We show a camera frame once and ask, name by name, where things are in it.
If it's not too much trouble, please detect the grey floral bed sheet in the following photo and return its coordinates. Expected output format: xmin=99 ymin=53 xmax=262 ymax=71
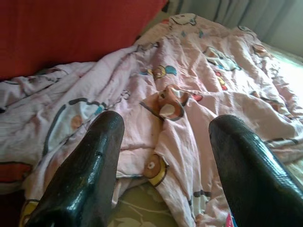
xmin=111 ymin=40 xmax=303 ymax=227

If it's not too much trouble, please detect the large red fabric cover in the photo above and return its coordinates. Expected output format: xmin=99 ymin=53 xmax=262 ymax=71
xmin=0 ymin=0 xmax=170 ymax=185

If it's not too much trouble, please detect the grey curtain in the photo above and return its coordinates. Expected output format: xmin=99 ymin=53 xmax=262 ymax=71
xmin=176 ymin=0 xmax=303 ymax=45

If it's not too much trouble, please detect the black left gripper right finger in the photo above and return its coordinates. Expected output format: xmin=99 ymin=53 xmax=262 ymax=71
xmin=207 ymin=114 xmax=303 ymax=227

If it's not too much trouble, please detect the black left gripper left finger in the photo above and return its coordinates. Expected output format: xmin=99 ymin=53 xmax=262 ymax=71
xmin=25 ymin=111 xmax=125 ymax=227

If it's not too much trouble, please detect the pink cartoon print quilt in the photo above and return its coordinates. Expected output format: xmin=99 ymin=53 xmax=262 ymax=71
xmin=0 ymin=13 xmax=303 ymax=227

